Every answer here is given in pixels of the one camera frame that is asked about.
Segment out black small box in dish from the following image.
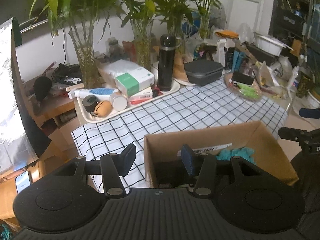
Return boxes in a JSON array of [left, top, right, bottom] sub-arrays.
[[232, 72, 254, 86]]

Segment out green white tissue box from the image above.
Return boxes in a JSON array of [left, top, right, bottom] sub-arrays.
[[115, 67, 155, 97]]

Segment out black thermos bottle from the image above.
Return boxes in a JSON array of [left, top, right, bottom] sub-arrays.
[[157, 34, 176, 92]]

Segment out brown cardboard box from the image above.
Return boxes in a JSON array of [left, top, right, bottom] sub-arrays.
[[144, 121, 298, 187]]

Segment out white blue tube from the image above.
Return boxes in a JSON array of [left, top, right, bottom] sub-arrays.
[[68, 88, 118, 101]]

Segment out green snack packet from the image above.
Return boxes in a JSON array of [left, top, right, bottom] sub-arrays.
[[237, 83, 258, 94], [240, 90, 260, 100]]

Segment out smartphone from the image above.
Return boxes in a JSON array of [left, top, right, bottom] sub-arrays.
[[15, 171, 32, 193]]

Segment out teal mesh bath sponge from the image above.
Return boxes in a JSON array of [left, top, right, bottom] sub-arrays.
[[216, 147, 256, 165]]

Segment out white product box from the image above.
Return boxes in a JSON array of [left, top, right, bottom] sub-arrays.
[[217, 38, 226, 67]]

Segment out black round tin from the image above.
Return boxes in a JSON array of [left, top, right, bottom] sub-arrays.
[[82, 95, 99, 113]]

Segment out tan egg-shaped pouch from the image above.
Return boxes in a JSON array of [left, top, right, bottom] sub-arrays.
[[93, 101, 113, 118]]

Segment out glass vase with bamboo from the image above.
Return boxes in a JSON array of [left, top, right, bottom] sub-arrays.
[[121, 0, 161, 70]]

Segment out white plastic bag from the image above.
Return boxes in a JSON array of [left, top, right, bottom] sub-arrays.
[[258, 61, 280, 87]]

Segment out glass snack dish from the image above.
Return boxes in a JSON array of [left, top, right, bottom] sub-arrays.
[[223, 73, 263, 101]]

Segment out pink white flat box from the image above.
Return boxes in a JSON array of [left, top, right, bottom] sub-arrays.
[[127, 87, 153, 102]]

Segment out white round basin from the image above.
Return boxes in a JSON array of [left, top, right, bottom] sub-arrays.
[[254, 31, 293, 56]]

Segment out white jar with lid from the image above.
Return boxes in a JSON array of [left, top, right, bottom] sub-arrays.
[[109, 92, 127, 112]]

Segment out left glass vase bamboo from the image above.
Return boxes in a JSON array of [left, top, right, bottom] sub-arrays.
[[29, 0, 118, 89]]

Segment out white black grid tablecloth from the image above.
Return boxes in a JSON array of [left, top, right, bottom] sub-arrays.
[[71, 79, 288, 190]]

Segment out brown paper bag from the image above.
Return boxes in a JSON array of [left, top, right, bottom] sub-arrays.
[[173, 51, 189, 82]]

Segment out blue product box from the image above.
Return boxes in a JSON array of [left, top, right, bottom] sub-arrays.
[[232, 50, 246, 72]]

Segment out silver reflector board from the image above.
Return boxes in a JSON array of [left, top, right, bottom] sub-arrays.
[[1, 17, 51, 177]]

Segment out dark grey zipper case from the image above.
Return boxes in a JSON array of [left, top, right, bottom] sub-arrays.
[[184, 59, 223, 86]]

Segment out white serving tray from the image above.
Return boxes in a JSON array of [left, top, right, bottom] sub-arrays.
[[68, 80, 180, 124]]

